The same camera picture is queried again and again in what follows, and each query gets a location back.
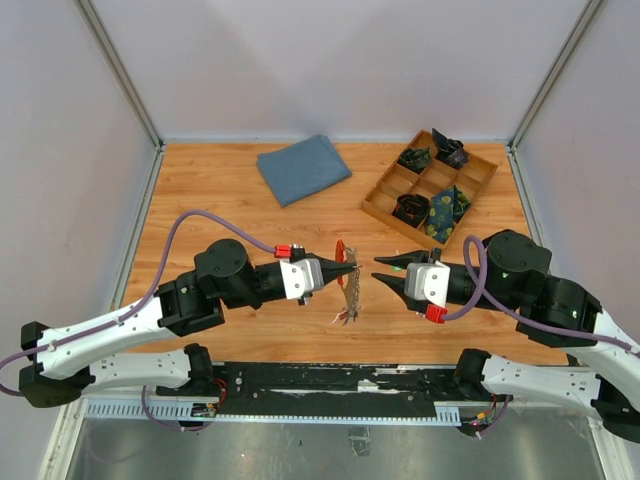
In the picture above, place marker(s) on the metal key organizer red handle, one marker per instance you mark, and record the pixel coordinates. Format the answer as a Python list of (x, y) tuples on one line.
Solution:
[(349, 284)]

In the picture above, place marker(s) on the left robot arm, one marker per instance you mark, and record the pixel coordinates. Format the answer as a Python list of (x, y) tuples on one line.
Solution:
[(68, 362)]

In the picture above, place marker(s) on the folded blue cloth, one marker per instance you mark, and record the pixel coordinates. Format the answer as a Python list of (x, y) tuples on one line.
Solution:
[(302, 169)]

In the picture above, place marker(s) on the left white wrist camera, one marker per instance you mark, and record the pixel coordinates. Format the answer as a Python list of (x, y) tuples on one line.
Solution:
[(292, 278)]

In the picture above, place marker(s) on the dark navy rolled tie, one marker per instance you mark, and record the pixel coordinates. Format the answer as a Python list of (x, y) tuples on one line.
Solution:
[(450, 151)]

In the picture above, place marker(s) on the wooden compartment tray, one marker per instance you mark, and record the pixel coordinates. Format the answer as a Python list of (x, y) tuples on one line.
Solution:
[(397, 180)]

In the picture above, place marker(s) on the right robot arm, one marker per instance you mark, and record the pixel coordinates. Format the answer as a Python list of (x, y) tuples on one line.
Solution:
[(509, 273)]

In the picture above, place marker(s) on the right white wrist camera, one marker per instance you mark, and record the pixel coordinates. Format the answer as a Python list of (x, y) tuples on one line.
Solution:
[(427, 282)]

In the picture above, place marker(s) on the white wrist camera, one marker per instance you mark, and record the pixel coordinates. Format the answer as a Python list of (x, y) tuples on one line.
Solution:
[(292, 278), (427, 282)]

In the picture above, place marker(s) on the blue yellow floral tie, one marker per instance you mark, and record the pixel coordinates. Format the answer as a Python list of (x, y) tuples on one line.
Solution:
[(447, 208)]

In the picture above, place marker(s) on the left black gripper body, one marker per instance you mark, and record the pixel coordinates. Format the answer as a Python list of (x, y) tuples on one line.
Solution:
[(311, 256)]

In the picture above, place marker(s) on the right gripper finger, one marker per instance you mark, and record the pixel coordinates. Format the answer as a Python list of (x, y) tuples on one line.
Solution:
[(395, 284), (402, 261)]

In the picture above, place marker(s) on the black orange rolled tie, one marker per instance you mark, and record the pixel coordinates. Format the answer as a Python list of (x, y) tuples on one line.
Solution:
[(411, 209)]

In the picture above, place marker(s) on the dark green rolled tie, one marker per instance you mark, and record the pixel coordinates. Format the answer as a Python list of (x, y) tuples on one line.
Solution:
[(415, 159)]

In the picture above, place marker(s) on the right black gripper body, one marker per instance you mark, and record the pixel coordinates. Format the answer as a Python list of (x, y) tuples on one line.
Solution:
[(464, 287)]

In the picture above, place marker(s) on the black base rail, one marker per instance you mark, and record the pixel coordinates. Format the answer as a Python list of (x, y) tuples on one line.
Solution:
[(327, 391)]

